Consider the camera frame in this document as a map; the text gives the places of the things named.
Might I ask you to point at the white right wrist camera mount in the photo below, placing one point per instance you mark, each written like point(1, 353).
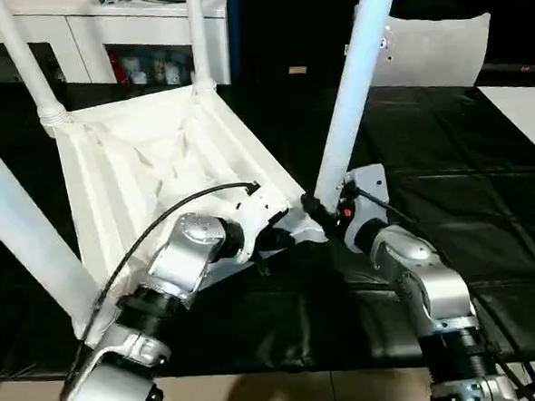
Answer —
point(371, 180)

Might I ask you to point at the small brown tag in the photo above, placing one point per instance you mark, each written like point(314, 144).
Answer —
point(297, 70)

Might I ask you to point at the black table mat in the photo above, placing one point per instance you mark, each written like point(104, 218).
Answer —
point(473, 151)

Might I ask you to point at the small white jar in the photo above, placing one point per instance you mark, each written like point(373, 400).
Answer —
point(138, 78)

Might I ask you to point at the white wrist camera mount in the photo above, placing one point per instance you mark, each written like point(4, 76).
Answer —
point(371, 180)
point(259, 210)

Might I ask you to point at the white glass-door cabinet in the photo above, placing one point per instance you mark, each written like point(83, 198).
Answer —
point(103, 33)

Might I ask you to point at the grey pillow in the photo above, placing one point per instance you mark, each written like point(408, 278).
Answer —
point(435, 49)

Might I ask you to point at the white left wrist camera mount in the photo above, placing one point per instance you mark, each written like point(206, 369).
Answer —
point(259, 210)

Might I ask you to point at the white plastic table top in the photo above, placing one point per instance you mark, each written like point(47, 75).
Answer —
point(132, 149)

